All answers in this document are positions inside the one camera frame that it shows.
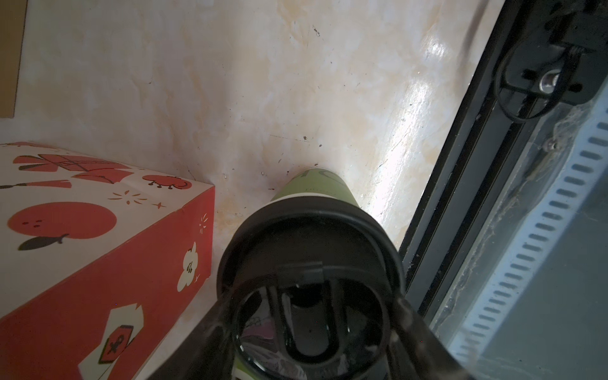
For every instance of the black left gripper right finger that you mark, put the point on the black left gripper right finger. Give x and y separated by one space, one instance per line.
414 352

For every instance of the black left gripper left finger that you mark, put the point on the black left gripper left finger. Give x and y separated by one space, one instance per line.
207 352

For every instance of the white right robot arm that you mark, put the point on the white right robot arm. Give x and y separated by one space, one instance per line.
559 56

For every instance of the red white paper takeout bag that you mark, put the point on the red white paper takeout bag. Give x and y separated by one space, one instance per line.
98 261

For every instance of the navy blue paper bags stack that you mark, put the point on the navy blue paper bags stack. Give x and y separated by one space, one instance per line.
13 15

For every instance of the white slotted cable duct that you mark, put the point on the white slotted cable duct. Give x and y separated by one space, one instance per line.
538 233

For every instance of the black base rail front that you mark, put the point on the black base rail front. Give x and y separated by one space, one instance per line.
481 149

